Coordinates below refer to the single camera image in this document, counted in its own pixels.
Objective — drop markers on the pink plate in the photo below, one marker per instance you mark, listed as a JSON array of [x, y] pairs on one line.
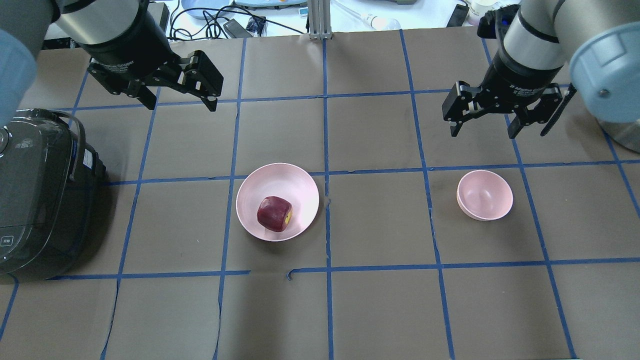
[[282, 180]]

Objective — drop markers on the red apple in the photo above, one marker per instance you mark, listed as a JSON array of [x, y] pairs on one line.
[[274, 213]]

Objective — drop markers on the black power adapter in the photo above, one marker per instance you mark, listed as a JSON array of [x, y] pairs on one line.
[[458, 16]]

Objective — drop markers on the pink bowl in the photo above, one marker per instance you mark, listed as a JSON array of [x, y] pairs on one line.
[[484, 195]]

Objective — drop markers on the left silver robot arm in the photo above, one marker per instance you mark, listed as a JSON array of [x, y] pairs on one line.
[[24, 24]]

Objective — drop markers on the blue plate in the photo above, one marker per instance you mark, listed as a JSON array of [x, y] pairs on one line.
[[197, 8]]

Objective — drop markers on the lilac white cup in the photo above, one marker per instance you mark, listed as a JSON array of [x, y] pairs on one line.
[[477, 9]]

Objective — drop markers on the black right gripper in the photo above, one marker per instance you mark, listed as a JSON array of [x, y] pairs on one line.
[[523, 76]]

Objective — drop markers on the aluminium frame post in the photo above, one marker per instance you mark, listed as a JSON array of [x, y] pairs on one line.
[[318, 19]]

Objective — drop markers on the white light bulb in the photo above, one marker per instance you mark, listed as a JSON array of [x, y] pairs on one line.
[[379, 23]]

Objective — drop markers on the dark grey rice cooker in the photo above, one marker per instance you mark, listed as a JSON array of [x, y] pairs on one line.
[[49, 175]]

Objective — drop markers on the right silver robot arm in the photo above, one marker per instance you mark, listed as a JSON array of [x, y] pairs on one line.
[[548, 51]]

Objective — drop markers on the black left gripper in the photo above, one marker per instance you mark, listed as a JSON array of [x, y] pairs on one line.
[[123, 47]]

